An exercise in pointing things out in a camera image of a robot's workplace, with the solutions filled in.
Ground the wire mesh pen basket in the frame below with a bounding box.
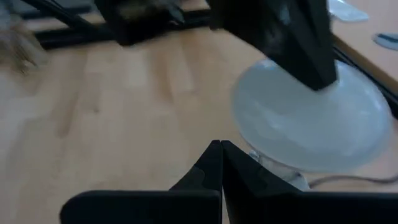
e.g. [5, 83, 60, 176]
[0, 17, 49, 76]

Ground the white flood lightbulb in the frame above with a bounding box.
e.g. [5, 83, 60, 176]
[231, 58, 393, 174]

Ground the chrome lamp socket base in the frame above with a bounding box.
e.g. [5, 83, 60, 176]
[248, 149, 312, 192]

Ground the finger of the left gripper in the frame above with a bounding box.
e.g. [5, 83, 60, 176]
[298, 0, 338, 90]
[211, 0, 315, 91]

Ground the grey round desk grommet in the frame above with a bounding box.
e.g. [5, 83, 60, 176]
[372, 32, 398, 52]

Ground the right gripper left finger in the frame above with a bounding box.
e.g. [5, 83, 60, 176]
[60, 139, 223, 224]

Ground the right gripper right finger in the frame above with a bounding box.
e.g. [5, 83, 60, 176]
[221, 139, 398, 224]

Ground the black lamp power cord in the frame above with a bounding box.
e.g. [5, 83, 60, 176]
[307, 174, 398, 190]

